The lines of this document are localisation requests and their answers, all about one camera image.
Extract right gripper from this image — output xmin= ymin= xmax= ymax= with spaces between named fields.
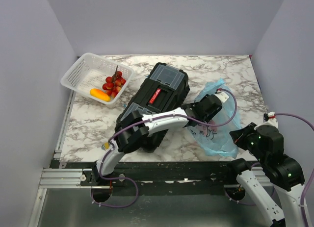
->
xmin=230 ymin=121 xmax=268 ymax=162

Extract light blue plastic bag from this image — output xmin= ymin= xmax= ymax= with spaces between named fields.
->
xmin=186 ymin=77 xmax=242 ymax=157

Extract red fake cherry tomatoes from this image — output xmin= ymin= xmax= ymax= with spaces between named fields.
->
xmin=102 ymin=66 xmax=126 ymax=98

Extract orange fake fruit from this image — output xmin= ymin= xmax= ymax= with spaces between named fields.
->
xmin=90 ymin=88 xmax=110 ymax=102

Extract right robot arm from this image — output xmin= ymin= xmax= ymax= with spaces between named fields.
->
xmin=226 ymin=122 xmax=312 ymax=227

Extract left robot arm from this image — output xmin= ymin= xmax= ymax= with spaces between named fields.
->
xmin=92 ymin=94 xmax=229 ymax=185

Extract black plastic toolbox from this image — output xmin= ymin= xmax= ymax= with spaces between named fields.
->
xmin=114 ymin=62 xmax=190 ymax=154

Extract white perforated plastic basket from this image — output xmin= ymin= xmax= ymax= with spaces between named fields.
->
xmin=60 ymin=53 xmax=134 ymax=106

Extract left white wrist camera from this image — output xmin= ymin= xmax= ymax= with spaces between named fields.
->
xmin=214 ymin=90 xmax=229 ymax=104

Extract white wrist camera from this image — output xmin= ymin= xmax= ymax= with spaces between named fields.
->
xmin=254 ymin=112 xmax=278 ymax=130
xmin=214 ymin=90 xmax=229 ymax=104

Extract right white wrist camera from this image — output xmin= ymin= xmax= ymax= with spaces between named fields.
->
xmin=254 ymin=112 xmax=278 ymax=130

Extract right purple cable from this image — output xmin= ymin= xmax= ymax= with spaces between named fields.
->
xmin=223 ymin=112 xmax=314 ymax=225

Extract black mounting base rail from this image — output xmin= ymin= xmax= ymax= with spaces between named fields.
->
xmin=50 ymin=161 xmax=244 ymax=196

